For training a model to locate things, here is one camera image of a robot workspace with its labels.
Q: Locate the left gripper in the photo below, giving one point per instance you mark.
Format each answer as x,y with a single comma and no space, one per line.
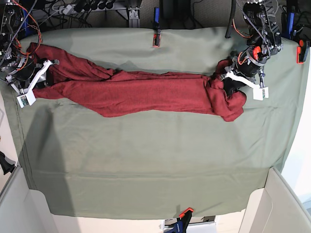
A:
249,73

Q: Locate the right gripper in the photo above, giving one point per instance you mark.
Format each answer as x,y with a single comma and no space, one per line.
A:
32,76

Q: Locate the red T-shirt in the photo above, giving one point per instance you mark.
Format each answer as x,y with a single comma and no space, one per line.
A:
114,93

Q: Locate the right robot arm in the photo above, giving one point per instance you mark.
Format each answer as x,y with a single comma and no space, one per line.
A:
16,19

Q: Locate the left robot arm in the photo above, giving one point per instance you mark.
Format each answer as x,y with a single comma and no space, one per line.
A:
263,42

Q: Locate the orange black clamp far right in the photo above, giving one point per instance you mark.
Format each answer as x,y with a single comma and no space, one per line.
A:
302,51

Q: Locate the white power strip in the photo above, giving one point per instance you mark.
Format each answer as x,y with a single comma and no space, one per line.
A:
66,10

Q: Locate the black clamp left edge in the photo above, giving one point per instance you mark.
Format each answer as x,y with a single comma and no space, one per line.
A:
6,167

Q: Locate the green table cloth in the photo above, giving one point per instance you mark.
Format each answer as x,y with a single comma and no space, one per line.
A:
154,164

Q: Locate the blue clamp top right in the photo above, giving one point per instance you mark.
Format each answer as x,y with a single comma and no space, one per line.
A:
287,20

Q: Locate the blue clamp top middle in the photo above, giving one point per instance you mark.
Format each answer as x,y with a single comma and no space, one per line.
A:
157,34

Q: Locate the white bin right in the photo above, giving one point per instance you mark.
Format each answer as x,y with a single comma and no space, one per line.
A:
275,209

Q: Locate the blue orange clamp bottom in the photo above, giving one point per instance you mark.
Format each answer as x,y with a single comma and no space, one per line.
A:
182,221

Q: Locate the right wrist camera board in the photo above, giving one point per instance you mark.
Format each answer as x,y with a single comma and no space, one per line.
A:
25,100

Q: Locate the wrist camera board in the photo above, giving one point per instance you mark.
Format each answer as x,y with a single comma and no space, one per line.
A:
25,100
261,93

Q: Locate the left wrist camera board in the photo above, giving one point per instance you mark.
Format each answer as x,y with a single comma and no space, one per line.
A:
261,93

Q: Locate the metal table leg bracket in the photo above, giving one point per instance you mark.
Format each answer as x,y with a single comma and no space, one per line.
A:
130,11

